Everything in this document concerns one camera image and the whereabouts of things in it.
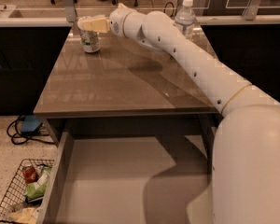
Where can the clear plastic water bottle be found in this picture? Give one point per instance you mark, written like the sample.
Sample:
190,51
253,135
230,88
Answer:
185,19

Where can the red can in basket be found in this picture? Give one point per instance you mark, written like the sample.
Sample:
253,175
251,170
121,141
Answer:
29,173

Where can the green snack bag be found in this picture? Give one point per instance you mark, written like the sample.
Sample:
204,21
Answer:
37,189

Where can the grey metal post left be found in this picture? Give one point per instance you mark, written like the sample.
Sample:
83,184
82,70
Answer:
70,10

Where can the black wire basket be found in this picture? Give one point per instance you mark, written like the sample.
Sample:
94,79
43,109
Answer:
15,196

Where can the grey metal post right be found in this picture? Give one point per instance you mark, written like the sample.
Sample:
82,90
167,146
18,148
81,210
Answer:
251,10

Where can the grey cabinet with glossy top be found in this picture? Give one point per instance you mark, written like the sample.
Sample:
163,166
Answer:
122,79

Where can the grey metal post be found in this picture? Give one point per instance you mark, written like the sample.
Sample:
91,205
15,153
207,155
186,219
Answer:
70,10
251,10

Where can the open grey top drawer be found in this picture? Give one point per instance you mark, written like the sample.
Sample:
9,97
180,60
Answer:
158,178

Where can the blue foot pedal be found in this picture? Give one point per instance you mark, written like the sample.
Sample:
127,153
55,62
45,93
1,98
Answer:
31,124

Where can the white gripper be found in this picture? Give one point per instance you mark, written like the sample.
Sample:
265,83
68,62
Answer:
116,21

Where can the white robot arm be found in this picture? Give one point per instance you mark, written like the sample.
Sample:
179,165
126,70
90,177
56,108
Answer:
246,152

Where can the yellow snack bag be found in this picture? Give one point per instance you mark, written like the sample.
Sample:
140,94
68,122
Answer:
25,216

